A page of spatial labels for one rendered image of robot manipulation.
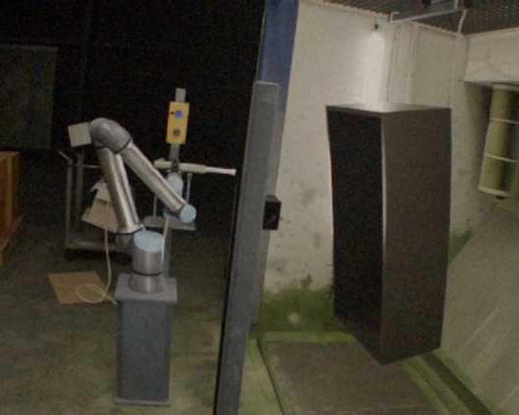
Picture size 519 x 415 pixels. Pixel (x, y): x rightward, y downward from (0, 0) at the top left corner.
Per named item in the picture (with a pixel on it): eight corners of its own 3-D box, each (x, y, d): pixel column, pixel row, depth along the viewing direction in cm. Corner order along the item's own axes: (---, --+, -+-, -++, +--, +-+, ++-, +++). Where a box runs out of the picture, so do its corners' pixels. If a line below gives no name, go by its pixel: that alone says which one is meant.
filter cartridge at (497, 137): (530, 211, 299) (550, 93, 281) (513, 216, 276) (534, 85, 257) (484, 200, 326) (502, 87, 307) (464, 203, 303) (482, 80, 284)
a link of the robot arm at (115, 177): (131, 265, 239) (90, 125, 209) (120, 254, 253) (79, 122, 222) (157, 253, 247) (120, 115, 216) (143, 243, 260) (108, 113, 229)
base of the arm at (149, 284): (127, 291, 225) (127, 273, 223) (129, 278, 244) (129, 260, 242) (164, 294, 229) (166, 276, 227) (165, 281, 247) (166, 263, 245)
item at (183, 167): (150, 197, 279) (154, 158, 275) (150, 195, 284) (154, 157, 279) (231, 204, 288) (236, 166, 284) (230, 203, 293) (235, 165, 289)
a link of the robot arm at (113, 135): (117, 117, 204) (202, 212, 244) (108, 115, 214) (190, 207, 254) (99, 134, 201) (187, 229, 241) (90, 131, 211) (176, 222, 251)
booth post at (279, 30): (226, 328, 340) (265, 0, 292) (251, 329, 344) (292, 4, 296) (229, 340, 323) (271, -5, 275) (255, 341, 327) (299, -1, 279)
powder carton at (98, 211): (87, 205, 462) (101, 169, 457) (127, 220, 474) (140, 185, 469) (79, 218, 411) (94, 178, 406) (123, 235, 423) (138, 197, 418)
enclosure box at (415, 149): (385, 301, 283) (384, 101, 251) (440, 348, 227) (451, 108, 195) (332, 314, 275) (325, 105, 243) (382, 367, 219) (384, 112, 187)
